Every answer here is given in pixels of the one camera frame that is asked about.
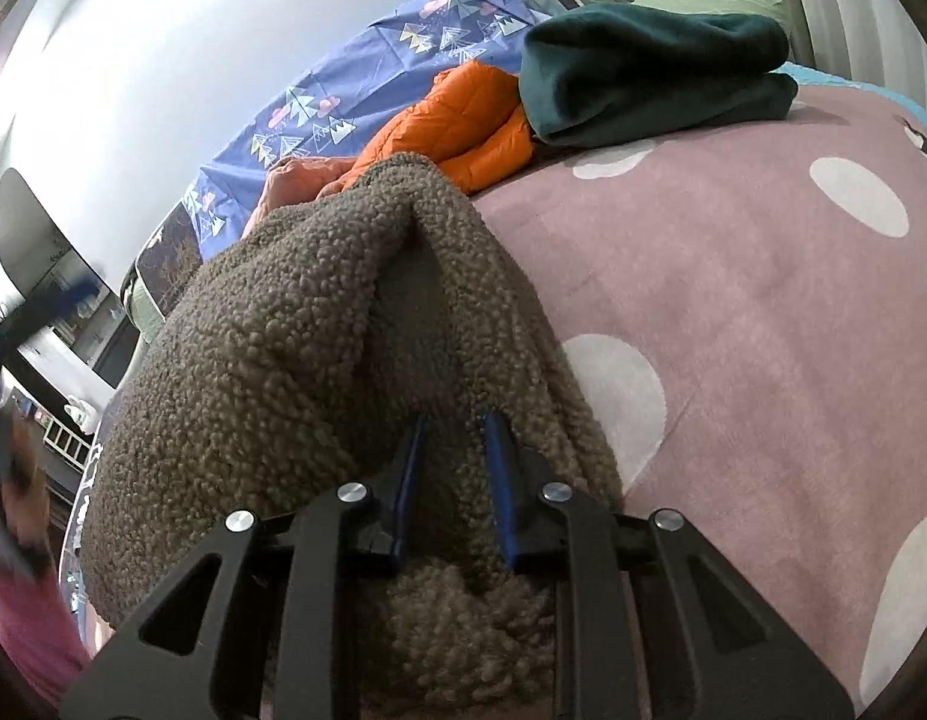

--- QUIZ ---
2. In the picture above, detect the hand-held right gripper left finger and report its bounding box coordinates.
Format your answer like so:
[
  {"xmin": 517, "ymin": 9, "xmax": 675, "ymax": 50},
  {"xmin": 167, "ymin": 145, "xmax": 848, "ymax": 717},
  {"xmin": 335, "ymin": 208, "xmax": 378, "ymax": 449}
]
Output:
[{"xmin": 58, "ymin": 414, "xmax": 430, "ymax": 720}]

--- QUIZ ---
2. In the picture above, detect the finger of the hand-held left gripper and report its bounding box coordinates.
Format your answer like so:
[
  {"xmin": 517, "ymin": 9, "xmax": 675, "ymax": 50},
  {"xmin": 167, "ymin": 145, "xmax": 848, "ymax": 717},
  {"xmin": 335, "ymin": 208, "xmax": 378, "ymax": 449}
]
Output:
[{"xmin": 0, "ymin": 270, "xmax": 112, "ymax": 362}]

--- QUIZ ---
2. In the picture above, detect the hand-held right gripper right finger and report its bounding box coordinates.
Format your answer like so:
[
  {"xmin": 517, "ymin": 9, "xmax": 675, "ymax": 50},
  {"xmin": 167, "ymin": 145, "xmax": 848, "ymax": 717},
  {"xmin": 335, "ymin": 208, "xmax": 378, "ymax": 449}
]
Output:
[{"xmin": 482, "ymin": 409, "xmax": 858, "ymax": 720}]

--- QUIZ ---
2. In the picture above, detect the brown fleece jacket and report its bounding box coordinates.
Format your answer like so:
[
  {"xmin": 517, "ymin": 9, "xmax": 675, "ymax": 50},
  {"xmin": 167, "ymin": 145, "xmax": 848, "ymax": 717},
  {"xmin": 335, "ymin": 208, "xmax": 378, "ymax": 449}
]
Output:
[{"xmin": 80, "ymin": 152, "xmax": 625, "ymax": 710}]

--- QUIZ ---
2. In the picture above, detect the person's left hand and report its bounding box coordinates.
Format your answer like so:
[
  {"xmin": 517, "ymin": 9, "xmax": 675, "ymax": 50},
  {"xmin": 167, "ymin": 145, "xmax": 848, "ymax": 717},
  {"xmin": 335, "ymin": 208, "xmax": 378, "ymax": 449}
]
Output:
[{"xmin": 2, "ymin": 420, "xmax": 50, "ymax": 545}]

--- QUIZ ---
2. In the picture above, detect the dark printed cloth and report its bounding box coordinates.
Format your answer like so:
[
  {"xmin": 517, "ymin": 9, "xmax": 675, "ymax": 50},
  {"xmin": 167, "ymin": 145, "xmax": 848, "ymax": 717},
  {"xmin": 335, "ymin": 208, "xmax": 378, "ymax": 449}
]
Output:
[{"xmin": 135, "ymin": 202, "xmax": 207, "ymax": 302}]

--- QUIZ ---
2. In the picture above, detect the pink dotted deer blanket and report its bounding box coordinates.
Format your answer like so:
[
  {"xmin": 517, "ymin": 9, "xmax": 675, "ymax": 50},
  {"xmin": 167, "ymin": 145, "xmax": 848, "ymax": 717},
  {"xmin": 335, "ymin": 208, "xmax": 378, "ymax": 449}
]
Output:
[{"xmin": 470, "ymin": 79, "xmax": 927, "ymax": 717}]

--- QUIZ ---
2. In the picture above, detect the orange puffer jacket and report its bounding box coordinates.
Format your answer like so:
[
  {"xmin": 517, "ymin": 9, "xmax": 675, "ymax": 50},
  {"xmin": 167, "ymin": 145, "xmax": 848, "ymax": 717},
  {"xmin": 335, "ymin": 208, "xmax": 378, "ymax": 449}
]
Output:
[{"xmin": 242, "ymin": 60, "xmax": 539, "ymax": 241}]

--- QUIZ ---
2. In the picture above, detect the blue triangle print sheet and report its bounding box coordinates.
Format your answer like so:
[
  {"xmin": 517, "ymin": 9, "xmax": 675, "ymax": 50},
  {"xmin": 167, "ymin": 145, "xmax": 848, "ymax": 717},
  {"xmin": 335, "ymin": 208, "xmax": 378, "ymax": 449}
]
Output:
[{"xmin": 182, "ymin": 0, "xmax": 577, "ymax": 263}]

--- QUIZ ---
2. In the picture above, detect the dark green folded garment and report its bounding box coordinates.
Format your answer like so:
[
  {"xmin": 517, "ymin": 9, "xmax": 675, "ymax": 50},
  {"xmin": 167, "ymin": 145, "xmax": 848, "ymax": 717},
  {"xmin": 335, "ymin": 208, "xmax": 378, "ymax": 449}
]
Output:
[{"xmin": 519, "ymin": 2, "xmax": 800, "ymax": 149}]

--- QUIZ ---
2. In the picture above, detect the light blue quilted blanket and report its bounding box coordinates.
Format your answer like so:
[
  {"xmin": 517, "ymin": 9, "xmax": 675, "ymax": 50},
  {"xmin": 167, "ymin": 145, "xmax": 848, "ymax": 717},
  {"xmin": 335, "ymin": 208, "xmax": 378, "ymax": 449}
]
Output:
[{"xmin": 774, "ymin": 62, "xmax": 927, "ymax": 117}]

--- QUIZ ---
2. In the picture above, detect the white ribbed headboard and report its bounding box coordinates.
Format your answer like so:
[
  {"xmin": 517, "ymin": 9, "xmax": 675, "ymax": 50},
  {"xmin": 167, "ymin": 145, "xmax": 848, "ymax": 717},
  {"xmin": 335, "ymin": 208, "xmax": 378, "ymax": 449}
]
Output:
[{"xmin": 568, "ymin": 0, "xmax": 907, "ymax": 83}]

